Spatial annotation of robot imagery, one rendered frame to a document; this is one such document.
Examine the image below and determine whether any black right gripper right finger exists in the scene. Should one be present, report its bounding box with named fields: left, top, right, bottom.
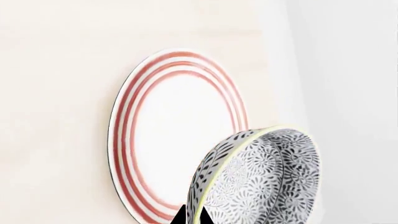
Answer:
left=198, top=207, right=213, bottom=224

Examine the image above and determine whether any white plate with red rings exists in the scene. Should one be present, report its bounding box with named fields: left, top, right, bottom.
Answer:
left=108, top=48, right=249, bottom=224

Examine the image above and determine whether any black white floral patterned bowl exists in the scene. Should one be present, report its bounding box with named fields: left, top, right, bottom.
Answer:
left=185, top=124, right=321, bottom=224

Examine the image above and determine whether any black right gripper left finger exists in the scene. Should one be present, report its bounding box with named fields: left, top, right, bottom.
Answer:
left=170, top=203, right=187, bottom=224

